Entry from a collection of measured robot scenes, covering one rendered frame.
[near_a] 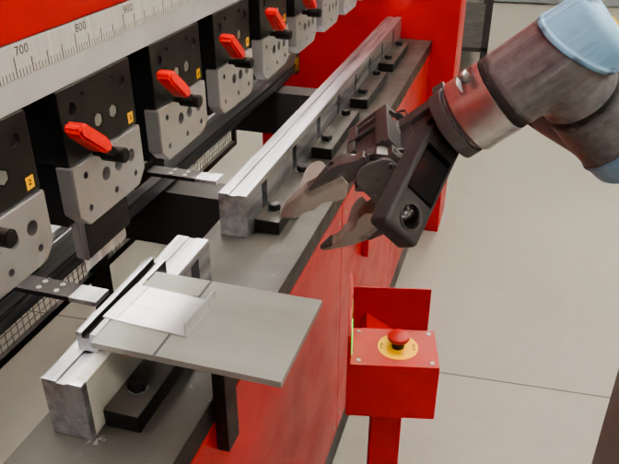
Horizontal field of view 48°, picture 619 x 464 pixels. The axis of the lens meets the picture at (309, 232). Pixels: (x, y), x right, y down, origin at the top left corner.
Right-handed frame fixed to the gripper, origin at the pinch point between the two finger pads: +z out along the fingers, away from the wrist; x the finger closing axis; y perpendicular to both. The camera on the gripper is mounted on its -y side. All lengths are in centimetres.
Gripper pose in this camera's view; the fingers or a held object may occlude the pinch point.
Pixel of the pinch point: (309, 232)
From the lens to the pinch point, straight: 75.0
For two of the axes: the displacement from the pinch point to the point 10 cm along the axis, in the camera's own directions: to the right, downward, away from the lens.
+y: 0.4, -7.0, 7.1
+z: -7.3, 4.7, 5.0
